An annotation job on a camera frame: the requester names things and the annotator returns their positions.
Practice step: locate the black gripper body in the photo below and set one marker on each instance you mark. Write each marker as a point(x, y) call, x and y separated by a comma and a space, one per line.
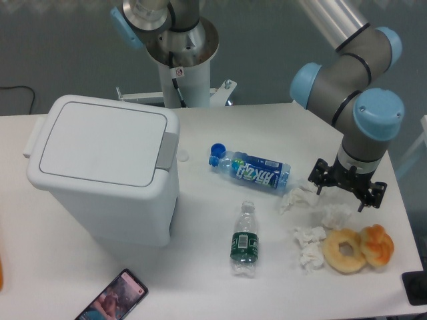
point(350, 180)

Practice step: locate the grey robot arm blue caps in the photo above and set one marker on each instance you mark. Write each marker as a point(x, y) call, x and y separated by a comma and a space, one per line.
point(341, 95)

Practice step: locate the white plastic trash can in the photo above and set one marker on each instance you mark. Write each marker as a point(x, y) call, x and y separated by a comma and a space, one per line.
point(112, 165)

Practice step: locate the crumpled white tissue upper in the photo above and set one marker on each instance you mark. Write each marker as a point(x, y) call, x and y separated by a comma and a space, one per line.
point(301, 195)

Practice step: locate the crumpled white tissue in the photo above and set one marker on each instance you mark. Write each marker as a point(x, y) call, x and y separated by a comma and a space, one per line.
point(301, 195)
point(335, 216)
point(310, 240)

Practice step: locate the crumpled white tissue middle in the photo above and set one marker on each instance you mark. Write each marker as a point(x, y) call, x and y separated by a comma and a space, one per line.
point(335, 216)

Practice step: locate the twisted orange bread bun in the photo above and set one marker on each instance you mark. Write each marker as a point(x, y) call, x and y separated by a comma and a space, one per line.
point(376, 245)

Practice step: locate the blue label plastic bottle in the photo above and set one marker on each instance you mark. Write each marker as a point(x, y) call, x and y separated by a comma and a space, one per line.
point(250, 169)

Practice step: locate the crumpled white tissue lower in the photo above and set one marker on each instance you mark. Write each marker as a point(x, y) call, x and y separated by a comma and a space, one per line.
point(310, 240)

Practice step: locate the black device at edge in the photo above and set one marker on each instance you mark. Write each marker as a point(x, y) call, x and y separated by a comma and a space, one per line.
point(415, 287)

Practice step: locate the green label plastic bottle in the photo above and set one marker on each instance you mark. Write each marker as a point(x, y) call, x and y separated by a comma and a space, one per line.
point(245, 241)

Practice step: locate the blue bottle cap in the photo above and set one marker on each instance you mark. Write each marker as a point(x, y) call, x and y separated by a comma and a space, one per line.
point(217, 149)

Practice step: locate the white bottle cap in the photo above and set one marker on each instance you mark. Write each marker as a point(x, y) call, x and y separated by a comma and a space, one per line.
point(182, 155)

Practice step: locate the black smartphone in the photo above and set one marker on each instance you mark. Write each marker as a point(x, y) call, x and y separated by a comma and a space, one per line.
point(118, 299)

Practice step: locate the ring doughnut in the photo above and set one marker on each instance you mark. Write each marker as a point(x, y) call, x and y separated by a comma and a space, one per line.
point(342, 251)

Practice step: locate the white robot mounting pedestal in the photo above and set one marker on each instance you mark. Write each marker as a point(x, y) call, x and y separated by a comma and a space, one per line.
point(184, 65)

